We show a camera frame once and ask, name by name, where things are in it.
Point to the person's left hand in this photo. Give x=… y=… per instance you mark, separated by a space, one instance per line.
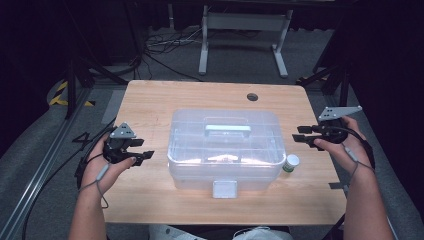
x=96 y=170

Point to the black metal stand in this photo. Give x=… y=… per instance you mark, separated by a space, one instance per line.
x=70 y=90
x=343 y=85

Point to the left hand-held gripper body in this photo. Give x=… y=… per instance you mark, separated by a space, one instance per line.
x=118 y=150

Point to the aluminium floor rail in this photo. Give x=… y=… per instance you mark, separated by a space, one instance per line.
x=33 y=186
x=395 y=230

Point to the small white bottle green label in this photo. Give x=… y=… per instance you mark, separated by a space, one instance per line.
x=292 y=162

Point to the clear plastic storage box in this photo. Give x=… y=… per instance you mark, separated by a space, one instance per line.
x=226 y=150

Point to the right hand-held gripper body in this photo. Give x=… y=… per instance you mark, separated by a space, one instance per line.
x=333 y=133

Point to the person's right hand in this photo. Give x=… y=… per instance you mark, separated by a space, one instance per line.
x=353 y=163

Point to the grey metal desk frame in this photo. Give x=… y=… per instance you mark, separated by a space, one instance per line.
x=245 y=21

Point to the black tape piece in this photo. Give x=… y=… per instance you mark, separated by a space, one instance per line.
x=336 y=185

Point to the dark round table grommet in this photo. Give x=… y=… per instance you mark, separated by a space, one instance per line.
x=252 y=97

